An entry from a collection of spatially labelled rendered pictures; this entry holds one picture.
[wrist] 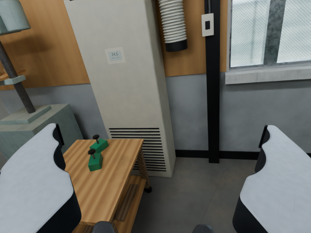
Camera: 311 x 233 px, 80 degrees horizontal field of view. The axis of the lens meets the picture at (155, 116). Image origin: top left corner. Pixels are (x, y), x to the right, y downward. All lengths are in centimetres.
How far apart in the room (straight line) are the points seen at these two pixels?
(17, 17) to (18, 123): 80
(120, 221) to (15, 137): 105
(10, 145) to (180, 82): 149
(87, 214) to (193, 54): 123
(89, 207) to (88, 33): 105
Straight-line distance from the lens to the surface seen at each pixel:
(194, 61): 152
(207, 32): 139
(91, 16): 138
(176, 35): 132
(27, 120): 182
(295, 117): 184
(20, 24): 162
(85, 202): 111
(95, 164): 123
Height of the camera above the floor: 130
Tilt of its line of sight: 27 degrees down
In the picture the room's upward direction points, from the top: 10 degrees counter-clockwise
